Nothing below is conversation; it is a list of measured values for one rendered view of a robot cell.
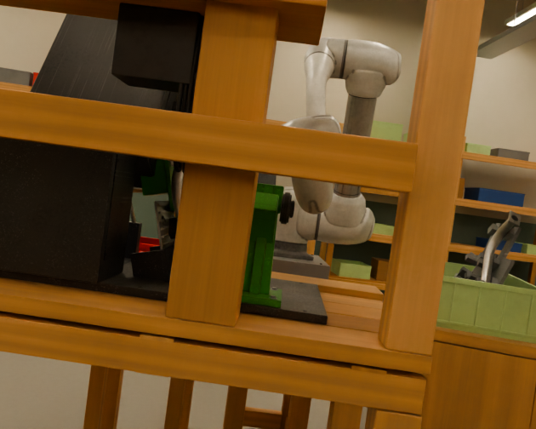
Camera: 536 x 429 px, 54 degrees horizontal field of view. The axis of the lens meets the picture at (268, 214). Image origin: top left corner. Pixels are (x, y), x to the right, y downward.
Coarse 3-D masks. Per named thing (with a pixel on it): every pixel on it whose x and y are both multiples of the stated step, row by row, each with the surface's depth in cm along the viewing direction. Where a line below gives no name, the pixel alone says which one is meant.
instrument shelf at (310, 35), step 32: (0, 0) 120; (32, 0) 116; (64, 0) 113; (96, 0) 110; (128, 0) 108; (160, 0) 105; (192, 0) 102; (224, 0) 100; (256, 0) 98; (288, 0) 97; (320, 0) 96; (288, 32) 114; (320, 32) 112
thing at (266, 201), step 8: (256, 192) 118; (256, 200) 116; (264, 200) 117; (272, 200) 117; (256, 208) 115; (264, 208) 115; (272, 208) 115; (256, 216) 116; (264, 216) 116; (272, 216) 116; (256, 224) 118; (264, 224) 118; (272, 224) 117; (256, 232) 120; (264, 232) 120; (272, 232) 119; (272, 240) 121
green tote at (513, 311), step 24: (456, 264) 230; (456, 288) 173; (480, 288) 171; (504, 288) 170; (528, 288) 185; (456, 312) 173; (480, 312) 172; (504, 312) 170; (528, 312) 169; (504, 336) 170; (528, 336) 169
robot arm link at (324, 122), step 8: (296, 120) 136; (304, 120) 135; (312, 120) 135; (320, 120) 135; (328, 120) 135; (336, 120) 136; (304, 128) 134; (312, 128) 134; (320, 128) 134; (328, 128) 134; (336, 128) 135
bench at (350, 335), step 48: (0, 288) 109; (48, 288) 115; (0, 336) 105; (48, 336) 105; (96, 336) 104; (144, 336) 104; (192, 336) 103; (240, 336) 103; (288, 336) 102; (336, 336) 107; (240, 384) 103; (288, 384) 103; (336, 384) 103; (384, 384) 102
